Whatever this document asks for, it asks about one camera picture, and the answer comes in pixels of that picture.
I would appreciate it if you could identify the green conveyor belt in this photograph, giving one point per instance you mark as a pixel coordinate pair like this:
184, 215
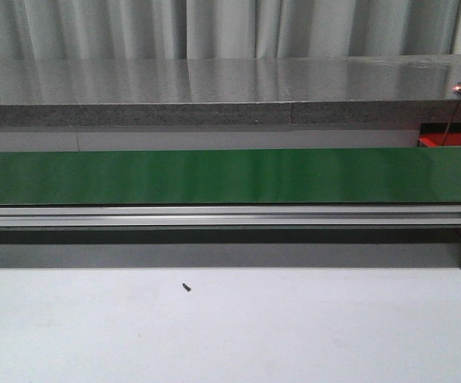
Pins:
321, 175

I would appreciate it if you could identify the grey stone counter slab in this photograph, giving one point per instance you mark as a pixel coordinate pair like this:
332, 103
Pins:
270, 91

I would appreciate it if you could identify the red plastic bin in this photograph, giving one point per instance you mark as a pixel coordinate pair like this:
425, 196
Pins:
435, 135

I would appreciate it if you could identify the grey pleated curtain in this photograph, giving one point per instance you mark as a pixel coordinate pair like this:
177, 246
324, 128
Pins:
40, 30

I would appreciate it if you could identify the aluminium conveyor side rail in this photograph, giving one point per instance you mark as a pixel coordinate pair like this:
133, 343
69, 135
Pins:
245, 215

